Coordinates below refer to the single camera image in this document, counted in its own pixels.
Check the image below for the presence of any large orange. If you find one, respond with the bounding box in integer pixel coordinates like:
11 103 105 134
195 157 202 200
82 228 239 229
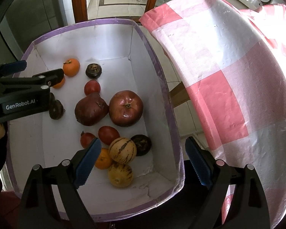
63 58 80 77

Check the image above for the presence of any large red tomato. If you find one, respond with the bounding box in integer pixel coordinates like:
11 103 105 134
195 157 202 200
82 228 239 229
84 80 101 96

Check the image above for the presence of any dark red wrinkled apple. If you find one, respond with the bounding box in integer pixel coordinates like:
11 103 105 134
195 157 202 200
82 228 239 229
75 93 109 126

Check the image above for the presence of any small red tomato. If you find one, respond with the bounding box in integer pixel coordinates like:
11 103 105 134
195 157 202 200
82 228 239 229
98 126 120 146

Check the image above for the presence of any brown red apple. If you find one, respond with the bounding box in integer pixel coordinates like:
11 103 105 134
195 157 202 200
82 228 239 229
109 90 144 127

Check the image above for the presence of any small orange mandarin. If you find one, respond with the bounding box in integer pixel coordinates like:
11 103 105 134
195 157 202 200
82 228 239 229
94 148 113 170

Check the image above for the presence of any yellow striped melon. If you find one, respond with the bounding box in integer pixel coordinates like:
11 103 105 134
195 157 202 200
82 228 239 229
107 163 133 188
108 137 137 164

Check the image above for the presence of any dark wrinkled fruit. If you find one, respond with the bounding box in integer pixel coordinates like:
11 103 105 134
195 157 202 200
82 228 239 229
49 92 55 103
131 134 152 157
49 100 65 120

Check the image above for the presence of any medium orange mandarin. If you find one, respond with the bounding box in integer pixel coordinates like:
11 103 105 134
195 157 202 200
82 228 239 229
52 77 65 89

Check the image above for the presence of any white purple-rimmed box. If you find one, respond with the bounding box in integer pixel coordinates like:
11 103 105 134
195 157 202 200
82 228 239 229
6 19 185 222

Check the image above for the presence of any tiny cherry tomato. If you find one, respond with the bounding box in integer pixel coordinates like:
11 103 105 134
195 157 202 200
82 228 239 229
80 131 96 149

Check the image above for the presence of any red white checkered tablecloth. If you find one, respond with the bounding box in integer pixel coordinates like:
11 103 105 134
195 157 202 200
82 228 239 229
140 0 286 228

